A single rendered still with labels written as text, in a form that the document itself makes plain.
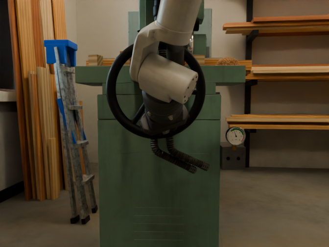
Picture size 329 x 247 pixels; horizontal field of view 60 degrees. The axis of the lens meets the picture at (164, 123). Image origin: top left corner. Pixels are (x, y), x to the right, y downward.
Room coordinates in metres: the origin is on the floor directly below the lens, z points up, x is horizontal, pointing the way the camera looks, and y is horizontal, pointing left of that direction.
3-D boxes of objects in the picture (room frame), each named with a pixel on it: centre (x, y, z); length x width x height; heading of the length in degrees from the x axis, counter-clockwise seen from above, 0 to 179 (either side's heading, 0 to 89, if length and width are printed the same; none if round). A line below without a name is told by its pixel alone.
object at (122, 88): (1.11, 0.02, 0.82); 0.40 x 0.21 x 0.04; 88
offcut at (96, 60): (1.06, 0.25, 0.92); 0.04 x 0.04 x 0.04; 67
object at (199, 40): (1.35, -0.15, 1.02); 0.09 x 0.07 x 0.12; 88
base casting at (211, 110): (1.30, 0.01, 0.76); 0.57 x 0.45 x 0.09; 178
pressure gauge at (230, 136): (0.96, -0.24, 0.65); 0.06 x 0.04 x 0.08; 88
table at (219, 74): (1.07, 0.02, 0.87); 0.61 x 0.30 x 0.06; 88
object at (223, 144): (1.02, -0.24, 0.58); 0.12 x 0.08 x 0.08; 178
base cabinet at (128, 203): (1.29, 0.01, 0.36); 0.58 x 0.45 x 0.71; 178
